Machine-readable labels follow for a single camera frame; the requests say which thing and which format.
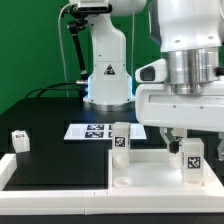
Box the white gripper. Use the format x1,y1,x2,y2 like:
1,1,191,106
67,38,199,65
135,59,224,159

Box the white square tabletop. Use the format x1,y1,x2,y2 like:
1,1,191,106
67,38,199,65
108,149,224,197

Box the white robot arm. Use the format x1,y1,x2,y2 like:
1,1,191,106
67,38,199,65
84,0,224,133

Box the white U-shaped obstacle fence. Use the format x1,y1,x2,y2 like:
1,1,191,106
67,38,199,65
0,154,224,215

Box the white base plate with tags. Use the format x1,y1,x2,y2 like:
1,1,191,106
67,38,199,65
64,123,146,140

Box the black cables on table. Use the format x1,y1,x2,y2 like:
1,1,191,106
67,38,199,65
25,79,90,99

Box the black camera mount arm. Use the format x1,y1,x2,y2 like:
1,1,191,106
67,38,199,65
67,18,89,76

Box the camera on mount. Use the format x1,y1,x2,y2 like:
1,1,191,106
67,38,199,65
69,0,112,14

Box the grey cable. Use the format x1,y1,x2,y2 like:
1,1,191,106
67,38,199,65
57,3,73,98

